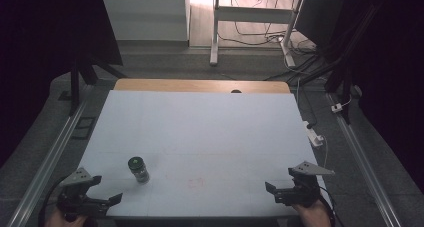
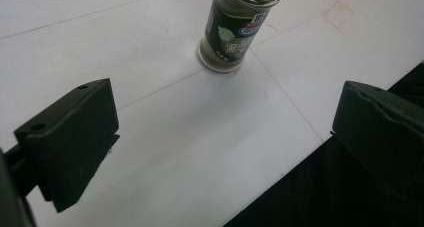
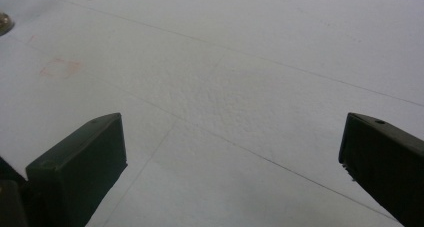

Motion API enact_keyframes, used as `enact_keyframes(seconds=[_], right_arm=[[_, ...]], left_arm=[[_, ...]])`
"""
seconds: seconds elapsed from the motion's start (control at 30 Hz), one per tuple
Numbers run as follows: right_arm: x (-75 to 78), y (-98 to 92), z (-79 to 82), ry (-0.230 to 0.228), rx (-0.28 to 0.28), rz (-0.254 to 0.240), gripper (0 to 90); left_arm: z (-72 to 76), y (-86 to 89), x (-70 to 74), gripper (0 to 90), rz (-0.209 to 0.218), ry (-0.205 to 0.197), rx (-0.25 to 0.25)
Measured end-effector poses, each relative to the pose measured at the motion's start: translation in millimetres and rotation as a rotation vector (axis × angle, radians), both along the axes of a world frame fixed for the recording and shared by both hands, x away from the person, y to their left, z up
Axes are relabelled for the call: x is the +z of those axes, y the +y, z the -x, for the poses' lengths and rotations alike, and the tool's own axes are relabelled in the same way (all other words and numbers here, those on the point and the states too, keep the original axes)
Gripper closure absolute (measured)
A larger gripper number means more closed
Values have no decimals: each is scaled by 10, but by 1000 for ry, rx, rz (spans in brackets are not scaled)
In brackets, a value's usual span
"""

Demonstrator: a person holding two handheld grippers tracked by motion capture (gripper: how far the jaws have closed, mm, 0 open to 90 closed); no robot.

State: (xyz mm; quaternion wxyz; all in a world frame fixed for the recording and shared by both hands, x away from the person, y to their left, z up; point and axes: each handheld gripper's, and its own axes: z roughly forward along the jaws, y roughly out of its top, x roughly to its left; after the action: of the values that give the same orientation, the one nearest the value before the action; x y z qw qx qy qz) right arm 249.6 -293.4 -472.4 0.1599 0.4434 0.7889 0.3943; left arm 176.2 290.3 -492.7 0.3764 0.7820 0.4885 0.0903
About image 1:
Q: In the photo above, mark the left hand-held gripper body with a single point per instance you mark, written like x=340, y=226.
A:
x=76, y=200

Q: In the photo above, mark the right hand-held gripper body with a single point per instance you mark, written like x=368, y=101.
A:
x=303, y=193

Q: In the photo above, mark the person's left hand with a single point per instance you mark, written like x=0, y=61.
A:
x=63, y=221

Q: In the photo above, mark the person's right hand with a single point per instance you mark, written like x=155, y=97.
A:
x=311, y=217

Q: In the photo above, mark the black bottle with green dot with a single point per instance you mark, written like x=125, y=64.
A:
x=138, y=170

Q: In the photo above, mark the white power strip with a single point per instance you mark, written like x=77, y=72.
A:
x=313, y=137

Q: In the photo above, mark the white table mat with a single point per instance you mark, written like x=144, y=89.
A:
x=200, y=147

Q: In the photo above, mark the white power adapter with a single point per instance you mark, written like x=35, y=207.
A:
x=337, y=107

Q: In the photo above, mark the black tripod stand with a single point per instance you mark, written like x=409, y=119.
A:
x=75, y=87
x=346, y=83

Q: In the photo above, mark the black curtain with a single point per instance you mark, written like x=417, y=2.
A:
x=393, y=60
x=50, y=37

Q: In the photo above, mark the white cabinet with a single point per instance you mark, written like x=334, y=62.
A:
x=145, y=17

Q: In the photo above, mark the aluminium floor rail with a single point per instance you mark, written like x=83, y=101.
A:
x=50, y=160
x=361, y=162

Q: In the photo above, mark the white desk frame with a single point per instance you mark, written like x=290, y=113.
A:
x=253, y=14

